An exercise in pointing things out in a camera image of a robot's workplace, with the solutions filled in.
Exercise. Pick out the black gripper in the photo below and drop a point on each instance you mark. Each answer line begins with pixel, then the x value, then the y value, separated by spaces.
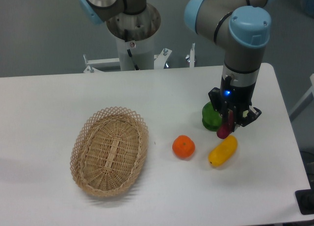
pixel 238 99

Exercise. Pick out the purple red sweet potato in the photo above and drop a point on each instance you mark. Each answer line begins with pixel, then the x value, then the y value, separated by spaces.
pixel 227 125

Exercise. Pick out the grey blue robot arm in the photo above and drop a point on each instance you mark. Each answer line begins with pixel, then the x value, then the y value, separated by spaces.
pixel 240 27

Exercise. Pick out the green bell pepper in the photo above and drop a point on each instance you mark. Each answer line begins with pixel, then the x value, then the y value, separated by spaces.
pixel 211 119

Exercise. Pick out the yellow mango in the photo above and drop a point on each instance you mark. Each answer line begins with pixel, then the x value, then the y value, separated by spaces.
pixel 223 152

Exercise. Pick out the orange tangerine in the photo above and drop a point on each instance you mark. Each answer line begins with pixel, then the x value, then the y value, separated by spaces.
pixel 183 147

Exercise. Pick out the black device at table edge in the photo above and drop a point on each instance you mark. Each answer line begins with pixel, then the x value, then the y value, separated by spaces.
pixel 305 200

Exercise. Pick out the woven wicker basket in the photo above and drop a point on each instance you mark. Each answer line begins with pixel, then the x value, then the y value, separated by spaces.
pixel 109 152

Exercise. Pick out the white frame at right edge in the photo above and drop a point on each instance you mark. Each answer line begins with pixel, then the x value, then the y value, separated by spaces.
pixel 303 102

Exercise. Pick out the white metal base frame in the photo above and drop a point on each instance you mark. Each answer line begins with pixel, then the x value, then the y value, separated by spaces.
pixel 113 64

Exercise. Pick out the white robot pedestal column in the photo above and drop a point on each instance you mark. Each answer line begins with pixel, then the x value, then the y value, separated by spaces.
pixel 136 55

